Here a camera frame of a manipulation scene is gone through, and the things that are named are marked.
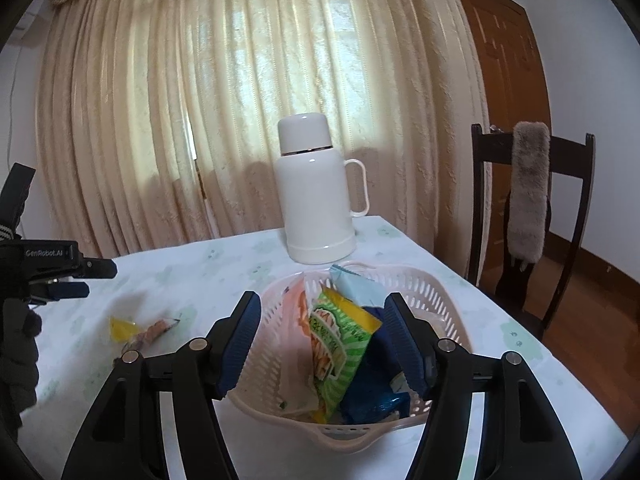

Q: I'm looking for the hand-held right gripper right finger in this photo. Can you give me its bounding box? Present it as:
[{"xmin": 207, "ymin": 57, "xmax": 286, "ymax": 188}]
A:
[{"xmin": 384, "ymin": 291, "xmax": 583, "ymax": 480}]

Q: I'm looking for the green striped snack packet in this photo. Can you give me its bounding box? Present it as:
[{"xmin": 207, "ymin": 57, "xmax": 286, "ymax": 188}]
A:
[{"xmin": 306, "ymin": 287, "xmax": 383, "ymax": 423}]

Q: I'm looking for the white pink-edged snack packet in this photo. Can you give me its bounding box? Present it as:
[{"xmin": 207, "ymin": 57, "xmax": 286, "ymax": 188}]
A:
[{"xmin": 280, "ymin": 272, "xmax": 321, "ymax": 413}]

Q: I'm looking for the person's left hand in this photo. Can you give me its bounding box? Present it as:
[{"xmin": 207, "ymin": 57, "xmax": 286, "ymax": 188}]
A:
[{"xmin": 0, "ymin": 297, "xmax": 42, "ymax": 431}]

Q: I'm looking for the pink perforated plastic basket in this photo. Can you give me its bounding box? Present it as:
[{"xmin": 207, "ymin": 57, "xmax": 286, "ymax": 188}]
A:
[{"xmin": 227, "ymin": 260, "xmax": 475, "ymax": 456}]

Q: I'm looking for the white thermos jug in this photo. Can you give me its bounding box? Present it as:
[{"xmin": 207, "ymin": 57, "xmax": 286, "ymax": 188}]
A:
[{"xmin": 272, "ymin": 114, "xmax": 370, "ymax": 265}]

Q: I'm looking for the dark wooden chair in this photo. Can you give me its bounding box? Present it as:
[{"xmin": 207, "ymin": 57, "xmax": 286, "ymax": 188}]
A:
[{"xmin": 465, "ymin": 122, "xmax": 597, "ymax": 343}]

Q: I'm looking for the beige pleated curtain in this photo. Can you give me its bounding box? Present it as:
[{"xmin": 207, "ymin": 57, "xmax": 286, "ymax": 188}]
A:
[{"xmin": 35, "ymin": 0, "xmax": 488, "ymax": 281}]

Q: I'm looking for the yellow snack packet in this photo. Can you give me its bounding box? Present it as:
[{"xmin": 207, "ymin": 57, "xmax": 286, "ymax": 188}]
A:
[{"xmin": 109, "ymin": 316, "xmax": 143, "ymax": 345}]

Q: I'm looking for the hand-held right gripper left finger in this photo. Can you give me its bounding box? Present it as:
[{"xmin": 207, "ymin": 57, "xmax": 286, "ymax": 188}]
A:
[{"xmin": 60, "ymin": 290, "xmax": 263, "ymax": 480}]

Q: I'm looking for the dark blue snack packet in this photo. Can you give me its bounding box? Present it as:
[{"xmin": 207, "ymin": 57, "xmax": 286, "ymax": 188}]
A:
[{"xmin": 340, "ymin": 305, "xmax": 416, "ymax": 426}]

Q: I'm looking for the brown wooden door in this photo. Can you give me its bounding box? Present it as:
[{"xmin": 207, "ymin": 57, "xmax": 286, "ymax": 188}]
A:
[{"xmin": 445, "ymin": 0, "xmax": 553, "ymax": 241}]

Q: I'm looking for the light blue snack packet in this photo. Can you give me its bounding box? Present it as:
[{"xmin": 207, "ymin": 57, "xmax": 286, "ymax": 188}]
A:
[{"xmin": 330, "ymin": 264, "xmax": 388, "ymax": 311}]

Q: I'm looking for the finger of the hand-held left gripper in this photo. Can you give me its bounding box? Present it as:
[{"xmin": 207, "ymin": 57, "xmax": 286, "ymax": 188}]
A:
[
  {"xmin": 27, "ymin": 281, "xmax": 91, "ymax": 305},
  {"xmin": 75, "ymin": 257, "xmax": 118, "ymax": 281}
]

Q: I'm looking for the grey fur cloth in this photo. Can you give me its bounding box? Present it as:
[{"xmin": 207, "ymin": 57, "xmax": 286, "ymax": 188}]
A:
[{"xmin": 505, "ymin": 121, "xmax": 551, "ymax": 264}]

